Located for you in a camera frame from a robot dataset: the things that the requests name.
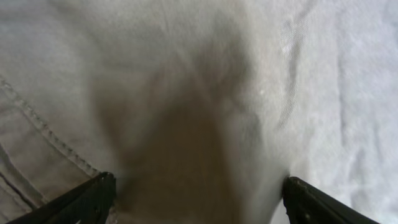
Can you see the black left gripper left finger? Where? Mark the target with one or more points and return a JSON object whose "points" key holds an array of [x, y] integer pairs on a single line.
{"points": [[89, 203]]}

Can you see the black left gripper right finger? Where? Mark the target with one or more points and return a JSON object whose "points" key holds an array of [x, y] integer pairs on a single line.
{"points": [[305, 204]]}

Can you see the grey shorts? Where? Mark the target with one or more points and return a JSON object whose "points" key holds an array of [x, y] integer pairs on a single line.
{"points": [[199, 108]]}

